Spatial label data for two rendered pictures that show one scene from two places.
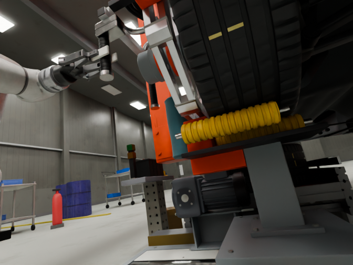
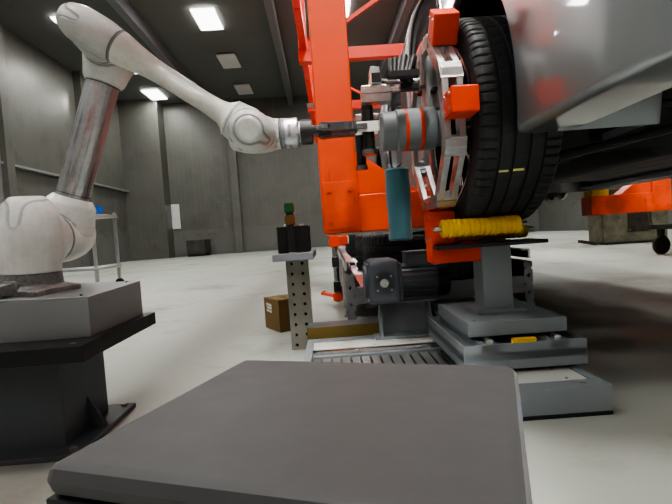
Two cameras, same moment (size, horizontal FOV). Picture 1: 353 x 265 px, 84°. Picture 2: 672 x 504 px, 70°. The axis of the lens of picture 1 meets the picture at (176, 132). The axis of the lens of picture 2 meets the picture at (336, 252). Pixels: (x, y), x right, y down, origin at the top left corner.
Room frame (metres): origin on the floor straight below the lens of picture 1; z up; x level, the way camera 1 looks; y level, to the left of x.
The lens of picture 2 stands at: (-0.75, 0.81, 0.52)
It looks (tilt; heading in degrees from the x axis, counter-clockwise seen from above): 2 degrees down; 340
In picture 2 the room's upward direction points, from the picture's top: 4 degrees counter-clockwise
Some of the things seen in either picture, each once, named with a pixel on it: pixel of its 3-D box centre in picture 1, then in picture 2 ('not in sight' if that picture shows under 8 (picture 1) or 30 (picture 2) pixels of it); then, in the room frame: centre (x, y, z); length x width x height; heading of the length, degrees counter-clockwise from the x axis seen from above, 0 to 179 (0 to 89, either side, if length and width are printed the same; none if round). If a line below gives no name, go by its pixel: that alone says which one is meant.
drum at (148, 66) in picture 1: (168, 60); (412, 129); (0.67, -0.01, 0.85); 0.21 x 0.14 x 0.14; 71
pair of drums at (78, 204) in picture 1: (73, 199); not in sight; (5.16, 2.90, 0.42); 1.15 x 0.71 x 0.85; 68
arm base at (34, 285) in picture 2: not in sight; (26, 283); (0.80, 1.17, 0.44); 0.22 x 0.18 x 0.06; 151
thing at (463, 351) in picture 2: not in sight; (495, 336); (0.59, -0.24, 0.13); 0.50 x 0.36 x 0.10; 161
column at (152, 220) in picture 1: (156, 214); (300, 302); (1.40, 0.22, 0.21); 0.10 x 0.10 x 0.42; 71
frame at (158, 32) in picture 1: (185, 53); (433, 128); (0.64, -0.08, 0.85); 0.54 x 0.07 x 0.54; 161
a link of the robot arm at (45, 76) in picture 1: (55, 78); (290, 133); (0.64, 0.42, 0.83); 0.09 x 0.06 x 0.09; 161
